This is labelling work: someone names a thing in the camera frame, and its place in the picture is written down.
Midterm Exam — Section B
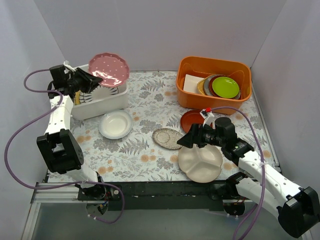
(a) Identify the yellow woven bamboo mat plate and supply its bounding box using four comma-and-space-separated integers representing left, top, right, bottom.
73, 90, 81, 106

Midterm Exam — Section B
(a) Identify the pink polka dot plate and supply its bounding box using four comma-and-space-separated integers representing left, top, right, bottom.
88, 52, 130, 88

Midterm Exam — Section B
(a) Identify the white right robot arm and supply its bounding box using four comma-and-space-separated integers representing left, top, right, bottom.
177, 117, 320, 238

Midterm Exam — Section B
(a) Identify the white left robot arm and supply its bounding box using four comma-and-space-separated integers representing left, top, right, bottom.
36, 64, 107, 200

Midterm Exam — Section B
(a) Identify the white plastic bin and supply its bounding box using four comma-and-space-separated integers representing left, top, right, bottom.
61, 65, 128, 120

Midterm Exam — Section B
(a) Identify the grey plate in bin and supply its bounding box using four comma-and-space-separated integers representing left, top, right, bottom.
203, 75, 217, 97

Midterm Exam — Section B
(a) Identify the yellow basket plate in bin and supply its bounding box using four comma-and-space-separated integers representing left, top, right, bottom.
197, 79, 206, 96

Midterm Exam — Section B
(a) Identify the dark red plate in bin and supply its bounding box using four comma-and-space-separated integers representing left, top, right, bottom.
208, 75, 218, 97

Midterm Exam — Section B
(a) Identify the white square plate in bin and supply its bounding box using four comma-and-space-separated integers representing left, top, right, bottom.
183, 74, 204, 94

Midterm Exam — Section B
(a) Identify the orange plastic bin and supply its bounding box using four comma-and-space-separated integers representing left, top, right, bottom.
175, 56, 252, 110

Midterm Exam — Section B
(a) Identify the red lacquer round plate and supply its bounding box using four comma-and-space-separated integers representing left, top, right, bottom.
180, 109, 204, 133

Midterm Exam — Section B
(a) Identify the speckled oval ceramic plate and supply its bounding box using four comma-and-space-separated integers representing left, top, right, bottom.
152, 128, 184, 150

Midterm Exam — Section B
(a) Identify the beige divided plate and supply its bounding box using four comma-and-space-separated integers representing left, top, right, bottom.
178, 144, 223, 183

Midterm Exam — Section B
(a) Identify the lime green plate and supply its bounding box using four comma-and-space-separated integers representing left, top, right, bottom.
212, 76, 240, 99

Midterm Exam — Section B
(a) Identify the white deep bowl plate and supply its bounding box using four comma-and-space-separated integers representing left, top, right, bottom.
98, 109, 133, 140

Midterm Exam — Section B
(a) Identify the floral patterned table mat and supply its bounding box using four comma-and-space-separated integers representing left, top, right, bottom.
47, 70, 280, 183

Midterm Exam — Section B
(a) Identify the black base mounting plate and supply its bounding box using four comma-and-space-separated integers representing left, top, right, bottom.
43, 174, 286, 212

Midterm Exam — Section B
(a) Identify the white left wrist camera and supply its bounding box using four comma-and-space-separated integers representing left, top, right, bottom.
63, 60, 76, 72

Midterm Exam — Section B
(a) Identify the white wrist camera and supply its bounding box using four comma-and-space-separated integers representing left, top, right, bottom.
63, 60, 76, 72
199, 107, 215, 126

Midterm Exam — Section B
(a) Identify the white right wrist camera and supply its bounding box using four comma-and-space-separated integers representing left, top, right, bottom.
199, 107, 215, 126

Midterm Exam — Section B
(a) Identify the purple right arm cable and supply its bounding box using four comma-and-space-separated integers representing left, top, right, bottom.
209, 106, 266, 240

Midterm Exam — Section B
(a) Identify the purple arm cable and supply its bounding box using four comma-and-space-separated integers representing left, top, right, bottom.
4, 69, 125, 224
209, 106, 266, 240

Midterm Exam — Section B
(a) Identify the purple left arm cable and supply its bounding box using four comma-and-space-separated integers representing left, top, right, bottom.
4, 69, 125, 224

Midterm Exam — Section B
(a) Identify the aluminium frame rail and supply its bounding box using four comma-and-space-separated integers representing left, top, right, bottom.
21, 181, 313, 240

